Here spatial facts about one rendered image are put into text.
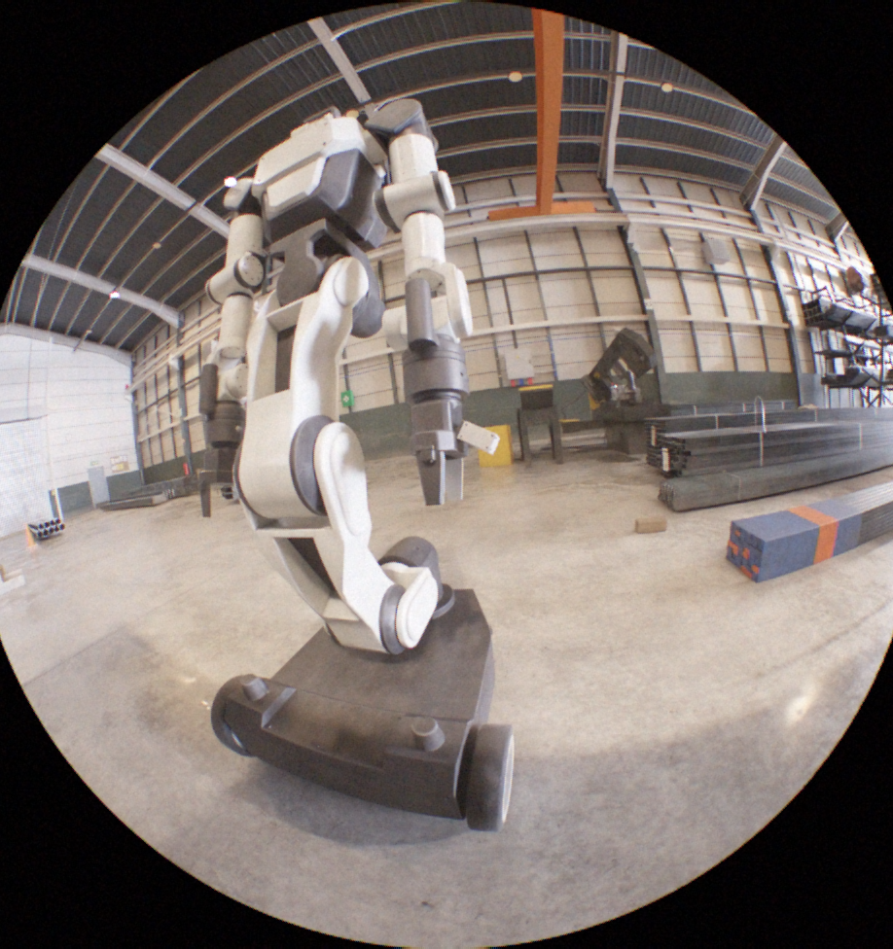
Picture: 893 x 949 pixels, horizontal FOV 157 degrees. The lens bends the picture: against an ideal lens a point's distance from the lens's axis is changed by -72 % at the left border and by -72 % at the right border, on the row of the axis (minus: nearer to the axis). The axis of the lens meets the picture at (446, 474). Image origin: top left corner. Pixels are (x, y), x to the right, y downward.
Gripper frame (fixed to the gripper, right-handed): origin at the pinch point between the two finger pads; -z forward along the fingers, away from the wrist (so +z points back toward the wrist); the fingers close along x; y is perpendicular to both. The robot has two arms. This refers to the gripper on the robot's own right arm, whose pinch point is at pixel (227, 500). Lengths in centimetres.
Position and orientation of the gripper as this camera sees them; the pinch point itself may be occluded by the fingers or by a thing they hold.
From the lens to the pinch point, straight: 68.6
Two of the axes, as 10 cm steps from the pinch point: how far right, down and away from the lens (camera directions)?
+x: -2.5, -0.3, -9.7
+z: -0.9, -9.9, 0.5
